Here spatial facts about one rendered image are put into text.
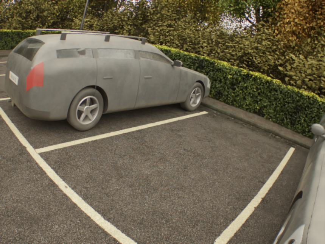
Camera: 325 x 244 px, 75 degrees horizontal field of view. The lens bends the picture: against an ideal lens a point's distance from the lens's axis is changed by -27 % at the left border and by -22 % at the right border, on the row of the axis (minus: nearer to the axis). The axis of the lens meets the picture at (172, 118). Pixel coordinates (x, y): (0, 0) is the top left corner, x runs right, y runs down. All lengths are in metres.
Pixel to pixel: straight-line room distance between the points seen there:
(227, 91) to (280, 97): 1.57
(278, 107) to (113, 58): 4.32
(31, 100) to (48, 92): 0.27
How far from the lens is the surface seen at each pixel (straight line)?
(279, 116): 6.86
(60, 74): 3.51
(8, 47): 12.81
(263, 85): 6.92
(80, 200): 2.55
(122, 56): 4.24
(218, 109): 6.64
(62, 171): 2.96
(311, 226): 1.63
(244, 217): 2.85
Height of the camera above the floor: 1.59
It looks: 17 degrees down
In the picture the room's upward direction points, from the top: 12 degrees clockwise
